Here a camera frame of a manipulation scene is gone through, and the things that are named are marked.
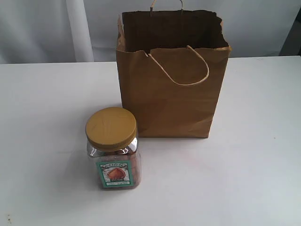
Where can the brown paper bag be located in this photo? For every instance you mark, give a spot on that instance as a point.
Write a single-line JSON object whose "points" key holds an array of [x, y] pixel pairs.
{"points": [[171, 66]]}

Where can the clear jar with gold lid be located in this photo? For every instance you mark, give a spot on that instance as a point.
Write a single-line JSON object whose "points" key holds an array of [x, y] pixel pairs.
{"points": [[112, 145]]}

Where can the white backdrop curtain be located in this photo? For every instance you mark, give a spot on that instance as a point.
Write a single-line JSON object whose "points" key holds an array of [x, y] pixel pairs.
{"points": [[59, 31]]}

